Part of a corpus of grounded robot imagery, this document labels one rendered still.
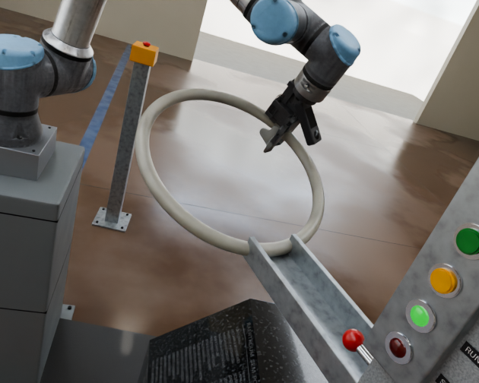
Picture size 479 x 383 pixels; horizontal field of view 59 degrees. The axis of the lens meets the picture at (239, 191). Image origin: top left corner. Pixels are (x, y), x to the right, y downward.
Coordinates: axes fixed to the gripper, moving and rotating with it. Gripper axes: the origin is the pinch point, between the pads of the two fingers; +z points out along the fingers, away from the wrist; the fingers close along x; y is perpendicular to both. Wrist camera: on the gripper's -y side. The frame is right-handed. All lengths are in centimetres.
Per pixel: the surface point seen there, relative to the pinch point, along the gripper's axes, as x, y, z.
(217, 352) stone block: 41, -29, 27
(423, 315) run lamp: 59, -36, -42
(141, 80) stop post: -52, 86, 68
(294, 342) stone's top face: 29, -41, 17
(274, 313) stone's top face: 24.5, -32.9, 20.6
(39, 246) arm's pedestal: 49, 27, 49
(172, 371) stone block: 49, -25, 36
